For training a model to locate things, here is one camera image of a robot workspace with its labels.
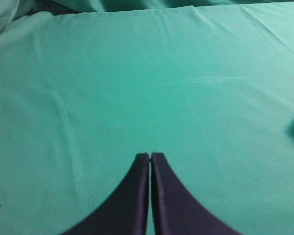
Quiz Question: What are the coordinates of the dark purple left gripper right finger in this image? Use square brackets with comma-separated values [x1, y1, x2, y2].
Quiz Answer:
[151, 153, 239, 235]

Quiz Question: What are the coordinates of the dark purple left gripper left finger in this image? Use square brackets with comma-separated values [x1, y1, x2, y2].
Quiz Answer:
[64, 153, 149, 235]

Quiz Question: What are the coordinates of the green table cloth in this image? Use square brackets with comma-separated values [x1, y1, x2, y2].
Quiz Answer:
[0, 2, 294, 235]

